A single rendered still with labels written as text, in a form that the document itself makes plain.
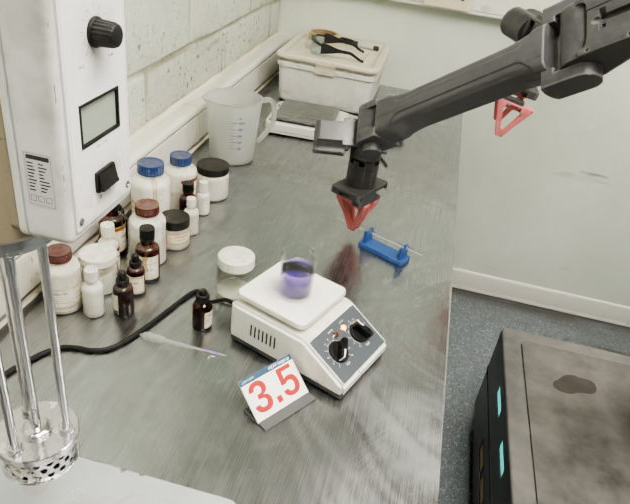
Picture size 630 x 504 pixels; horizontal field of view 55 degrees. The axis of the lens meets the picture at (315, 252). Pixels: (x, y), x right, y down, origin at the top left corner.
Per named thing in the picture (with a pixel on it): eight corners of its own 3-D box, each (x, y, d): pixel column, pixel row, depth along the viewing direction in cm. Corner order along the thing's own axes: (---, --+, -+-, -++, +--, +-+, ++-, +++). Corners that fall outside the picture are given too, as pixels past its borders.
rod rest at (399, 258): (409, 260, 117) (413, 245, 115) (400, 267, 114) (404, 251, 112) (366, 239, 121) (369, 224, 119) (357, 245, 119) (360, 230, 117)
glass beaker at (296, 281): (270, 287, 90) (275, 240, 85) (304, 282, 92) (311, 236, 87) (284, 311, 85) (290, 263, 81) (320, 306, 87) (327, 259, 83)
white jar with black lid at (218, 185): (213, 205, 125) (214, 174, 122) (188, 194, 128) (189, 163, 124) (234, 195, 130) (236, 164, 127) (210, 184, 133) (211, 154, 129)
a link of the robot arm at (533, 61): (613, 86, 72) (614, 3, 74) (586, 68, 69) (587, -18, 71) (373, 165, 107) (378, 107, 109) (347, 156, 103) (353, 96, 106)
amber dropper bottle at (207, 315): (190, 331, 92) (191, 293, 88) (193, 318, 94) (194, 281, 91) (210, 332, 92) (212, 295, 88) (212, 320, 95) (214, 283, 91)
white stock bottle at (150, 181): (165, 213, 120) (164, 152, 114) (175, 231, 115) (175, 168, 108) (128, 217, 117) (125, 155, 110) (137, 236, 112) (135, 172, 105)
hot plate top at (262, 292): (348, 294, 91) (349, 289, 91) (302, 332, 82) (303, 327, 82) (283, 262, 96) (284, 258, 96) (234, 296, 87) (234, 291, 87)
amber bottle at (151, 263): (139, 269, 103) (137, 219, 98) (162, 271, 104) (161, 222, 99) (133, 282, 100) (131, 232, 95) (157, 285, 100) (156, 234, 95)
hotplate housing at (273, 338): (385, 354, 93) (395, 313, 88) (340, 404, 83) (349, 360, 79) (269, 294, 102) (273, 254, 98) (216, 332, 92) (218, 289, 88)
